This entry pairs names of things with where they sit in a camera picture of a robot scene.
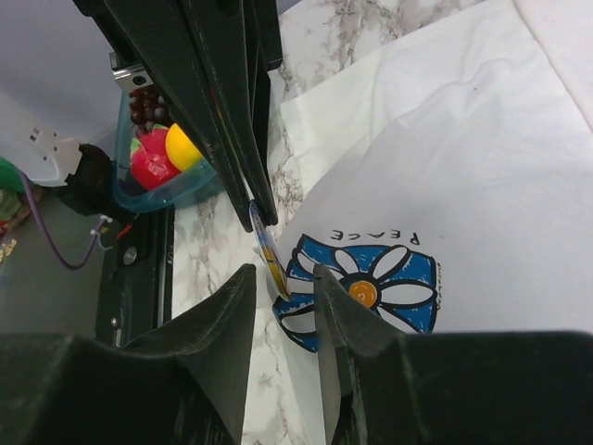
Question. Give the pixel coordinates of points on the teal plastic fruit bowl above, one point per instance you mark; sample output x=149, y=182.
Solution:
x=201, y=182

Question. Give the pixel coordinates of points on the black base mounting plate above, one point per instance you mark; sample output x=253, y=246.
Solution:
x=135, y=293

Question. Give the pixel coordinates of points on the aluminium rail frame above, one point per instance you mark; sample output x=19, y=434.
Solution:
x=127, y=75

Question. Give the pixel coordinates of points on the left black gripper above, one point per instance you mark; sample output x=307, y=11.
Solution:
x=210, y=59

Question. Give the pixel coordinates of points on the green cloth on floor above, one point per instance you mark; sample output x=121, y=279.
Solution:
x=13, y=201

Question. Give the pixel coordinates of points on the white printed t-shirt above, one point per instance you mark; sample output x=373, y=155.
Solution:
x=450, y=179

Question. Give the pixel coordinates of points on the round brooch irises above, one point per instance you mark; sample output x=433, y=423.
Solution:
x=268, y=252

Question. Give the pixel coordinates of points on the dark purple grapes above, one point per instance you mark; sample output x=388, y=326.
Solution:
x=147, y=109

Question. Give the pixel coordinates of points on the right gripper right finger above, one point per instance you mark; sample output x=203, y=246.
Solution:
x=382, y=386

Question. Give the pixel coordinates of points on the red apple lower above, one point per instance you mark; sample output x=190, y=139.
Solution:
x=149, y=162

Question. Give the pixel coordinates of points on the yellow lemon right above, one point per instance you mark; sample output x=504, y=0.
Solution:
x=181, y=152

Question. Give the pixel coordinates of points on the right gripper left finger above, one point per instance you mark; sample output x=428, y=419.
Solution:
x=182, y=383

